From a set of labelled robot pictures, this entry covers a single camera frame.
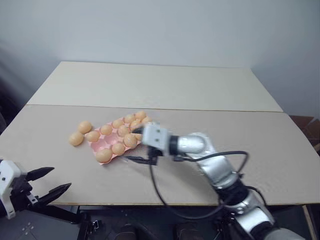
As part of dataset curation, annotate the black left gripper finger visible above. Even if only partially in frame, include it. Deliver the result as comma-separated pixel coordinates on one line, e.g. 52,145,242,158
26,166,56,183
36,182,73,206

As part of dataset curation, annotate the brown cardboard box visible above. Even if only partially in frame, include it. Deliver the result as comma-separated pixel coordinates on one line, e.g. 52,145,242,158
289,114,320,151

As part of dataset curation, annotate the wooden board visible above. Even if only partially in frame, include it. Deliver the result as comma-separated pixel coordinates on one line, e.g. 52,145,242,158
301,204,319,240

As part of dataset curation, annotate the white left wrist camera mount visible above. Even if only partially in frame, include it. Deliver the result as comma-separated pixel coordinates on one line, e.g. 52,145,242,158
0,159,23,220

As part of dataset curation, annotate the pink egg tray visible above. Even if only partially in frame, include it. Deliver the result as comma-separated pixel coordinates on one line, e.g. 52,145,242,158
87,115,154,166

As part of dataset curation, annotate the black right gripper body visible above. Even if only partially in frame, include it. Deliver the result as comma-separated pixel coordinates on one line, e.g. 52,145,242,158
145,146,161,166

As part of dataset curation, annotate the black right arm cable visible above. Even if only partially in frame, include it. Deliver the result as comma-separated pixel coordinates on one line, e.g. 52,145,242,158
149,150,251,217

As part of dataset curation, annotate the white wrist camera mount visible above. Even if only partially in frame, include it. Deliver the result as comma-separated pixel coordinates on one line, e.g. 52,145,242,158
140,122,174,154
0,159,23,220

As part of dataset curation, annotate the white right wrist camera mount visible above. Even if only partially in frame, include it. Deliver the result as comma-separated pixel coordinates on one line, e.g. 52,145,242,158
140,122,174,154

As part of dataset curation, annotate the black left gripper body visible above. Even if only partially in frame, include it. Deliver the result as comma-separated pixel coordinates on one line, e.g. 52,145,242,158
9,173,41,210

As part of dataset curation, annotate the grey panel with white marks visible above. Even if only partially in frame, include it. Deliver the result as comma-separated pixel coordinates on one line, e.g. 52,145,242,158
0,207,85,240

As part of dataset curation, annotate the dark rounded shape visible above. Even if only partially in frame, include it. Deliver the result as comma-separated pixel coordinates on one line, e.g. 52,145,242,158
116,221,156,240
174,221,214,240

